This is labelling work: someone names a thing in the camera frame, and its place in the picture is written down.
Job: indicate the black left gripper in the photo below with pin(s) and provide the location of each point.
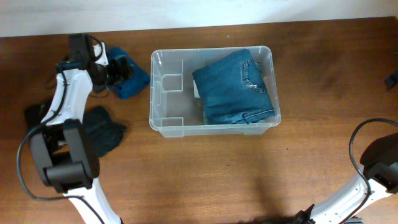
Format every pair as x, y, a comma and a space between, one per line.
117, 73

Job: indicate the teal blue garment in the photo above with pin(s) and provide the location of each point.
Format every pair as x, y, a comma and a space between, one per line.
132, 86

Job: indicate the black garment with white print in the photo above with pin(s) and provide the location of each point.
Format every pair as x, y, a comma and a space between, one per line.
35, 113

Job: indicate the clear plastic storage container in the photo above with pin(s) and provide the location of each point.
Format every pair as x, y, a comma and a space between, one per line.
175, 112

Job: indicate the dark blue jeans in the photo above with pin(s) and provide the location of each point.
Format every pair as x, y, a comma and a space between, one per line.
233, 90

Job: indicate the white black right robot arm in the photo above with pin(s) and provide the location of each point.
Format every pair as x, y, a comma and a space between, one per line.
375, 179

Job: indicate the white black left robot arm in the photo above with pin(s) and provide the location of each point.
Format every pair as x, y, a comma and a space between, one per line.
63, 154

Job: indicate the white label in container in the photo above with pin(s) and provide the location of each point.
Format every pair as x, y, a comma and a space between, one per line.
196, 93

